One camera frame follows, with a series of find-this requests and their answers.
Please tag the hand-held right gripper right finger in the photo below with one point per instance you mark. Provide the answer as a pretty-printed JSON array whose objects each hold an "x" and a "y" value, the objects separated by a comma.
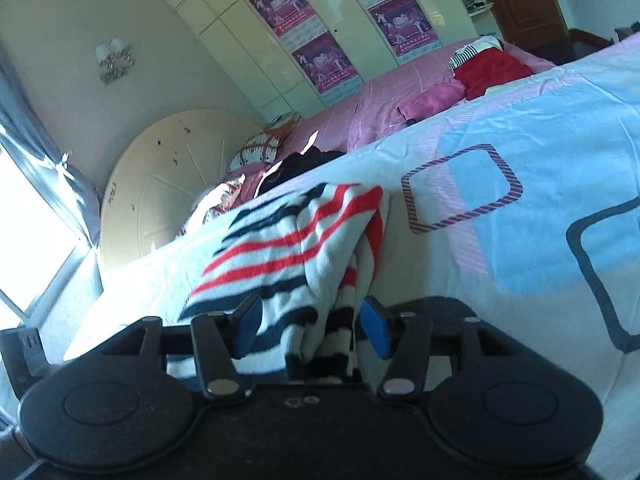
[{"x": 375, "y": 330}]

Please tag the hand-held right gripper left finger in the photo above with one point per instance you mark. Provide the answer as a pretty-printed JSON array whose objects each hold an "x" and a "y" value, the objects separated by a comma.
[{"x": 248, "y": 325}]

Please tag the striped knit sweater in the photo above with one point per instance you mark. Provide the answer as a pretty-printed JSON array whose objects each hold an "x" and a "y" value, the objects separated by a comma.
[{"x": 290, "y": 255}]

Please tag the window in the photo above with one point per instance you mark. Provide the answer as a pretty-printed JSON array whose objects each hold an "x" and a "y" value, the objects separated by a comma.
[{"x": 30, "y": 240}]

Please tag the pink white pillow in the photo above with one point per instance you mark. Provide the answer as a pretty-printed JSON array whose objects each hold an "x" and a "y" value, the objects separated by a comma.
[{"x": 222, "y": 200}]

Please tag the round beige headboard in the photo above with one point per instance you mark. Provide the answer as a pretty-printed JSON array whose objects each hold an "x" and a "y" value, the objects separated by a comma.
[{"x": 165, "y": 185}]

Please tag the black clothing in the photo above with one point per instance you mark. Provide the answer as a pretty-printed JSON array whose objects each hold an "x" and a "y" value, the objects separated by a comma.
[{"x": 300, "y": 167}]

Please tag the patterned white red pillow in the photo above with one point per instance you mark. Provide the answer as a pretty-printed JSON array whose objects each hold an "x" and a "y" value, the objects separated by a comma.
[{"x": 257, "y": 152}]

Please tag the grey curtain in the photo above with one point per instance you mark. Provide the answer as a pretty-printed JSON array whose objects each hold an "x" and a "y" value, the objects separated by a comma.
[{"x": 45, "y": 150}]

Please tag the pink quilt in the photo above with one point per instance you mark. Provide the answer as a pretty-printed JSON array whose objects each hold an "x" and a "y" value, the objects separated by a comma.
[{"x": 370, "y": 105}]

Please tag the magenta cloth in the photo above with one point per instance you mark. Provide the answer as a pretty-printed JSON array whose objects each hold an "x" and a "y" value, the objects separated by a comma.
[{"x": 432, "y": 102}]

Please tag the red cloth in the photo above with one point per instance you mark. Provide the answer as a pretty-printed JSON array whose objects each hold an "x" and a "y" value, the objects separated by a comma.
[{"x": 492, "y": 72}]

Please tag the black white striped cloth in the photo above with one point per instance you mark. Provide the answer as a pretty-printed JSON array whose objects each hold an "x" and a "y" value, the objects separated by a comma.
[{"x": 472, "y": 50}]

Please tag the cream wardrobe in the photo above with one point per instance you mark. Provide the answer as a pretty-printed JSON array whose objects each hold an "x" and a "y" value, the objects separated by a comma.
[{"x": 240, "y": 20}]

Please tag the brown wooden door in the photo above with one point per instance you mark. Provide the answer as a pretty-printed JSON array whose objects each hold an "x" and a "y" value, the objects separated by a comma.
[{"x": 520, "y": 0}]

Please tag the dark wooden furniture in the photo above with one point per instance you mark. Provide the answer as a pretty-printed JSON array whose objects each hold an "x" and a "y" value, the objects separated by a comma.
[{"x": 595, "y": 42}]

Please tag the purple wall poster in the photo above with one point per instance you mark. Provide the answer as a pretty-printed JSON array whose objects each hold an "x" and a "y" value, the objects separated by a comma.
[
  {"x": 285, "y": 7},
  {"x": 325, "y": 62},
  {"x": 404, "y": 22}
]

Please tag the wall lamp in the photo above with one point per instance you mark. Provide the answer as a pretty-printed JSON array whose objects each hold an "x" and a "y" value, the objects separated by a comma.
[{"x": 116, "y": 62}]

